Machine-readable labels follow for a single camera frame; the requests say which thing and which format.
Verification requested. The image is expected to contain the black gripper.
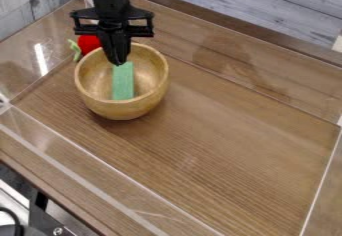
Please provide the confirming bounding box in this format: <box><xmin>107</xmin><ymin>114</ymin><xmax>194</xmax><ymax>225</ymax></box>
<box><xmin>70</xmin><ymin>0</ymin><xmax>154</xmax><ymax>65</ymax></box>

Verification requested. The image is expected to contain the red plush apple toy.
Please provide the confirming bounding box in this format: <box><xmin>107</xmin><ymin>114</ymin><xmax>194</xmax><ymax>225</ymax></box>
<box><xmin>68</xmin><ymin>35</ymin><xmax>102</xmax><ymax>62</ymax></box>

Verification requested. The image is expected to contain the black metal table leg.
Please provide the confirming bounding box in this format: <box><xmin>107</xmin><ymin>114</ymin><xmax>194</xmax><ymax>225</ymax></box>
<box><xmin>35</xmin><ymin>192</ymin><xmax>48</xmax><ymax>210</ymax></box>

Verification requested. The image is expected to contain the clear acrylic table barrier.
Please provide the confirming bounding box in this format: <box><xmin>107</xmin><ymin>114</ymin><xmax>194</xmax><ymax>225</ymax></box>
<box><xmin>0</xmin><ymin>93</ymin><xmax>223</xmax><ymax>236</ymax></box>

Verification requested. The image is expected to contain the brown wooden bowl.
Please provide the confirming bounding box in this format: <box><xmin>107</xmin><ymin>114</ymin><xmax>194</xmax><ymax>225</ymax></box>
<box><xmin>74</xmin><ymin>43</ymin><xmax>170</xmax><ymax>120</ymax></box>

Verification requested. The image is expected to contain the black cable under table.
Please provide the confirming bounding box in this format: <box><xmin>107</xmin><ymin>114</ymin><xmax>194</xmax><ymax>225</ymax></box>
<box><xmin>0</xmin><ymin>206</ymin><xmax>24</xmax><ymax>236</ymax></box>

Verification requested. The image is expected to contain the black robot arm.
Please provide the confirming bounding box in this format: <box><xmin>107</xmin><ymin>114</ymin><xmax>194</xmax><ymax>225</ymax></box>
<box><xmin>70</xmin><ymin>0</ymin><xmax>154</xmax><ymax>66</ymax></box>

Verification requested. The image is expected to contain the clear acrylic corner bracket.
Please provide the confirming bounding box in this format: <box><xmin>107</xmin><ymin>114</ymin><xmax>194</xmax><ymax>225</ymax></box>
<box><xmin>84</xmin><ymin>0</ymin><xmax>94</xmax><ymax>8</ymax></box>

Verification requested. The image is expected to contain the green rectangular block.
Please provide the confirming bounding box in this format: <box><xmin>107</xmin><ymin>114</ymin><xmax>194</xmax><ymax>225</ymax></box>
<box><xmin>112</xmin><ymin>62</ymin><xmax>135</xmax><ymax>100</ymax></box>

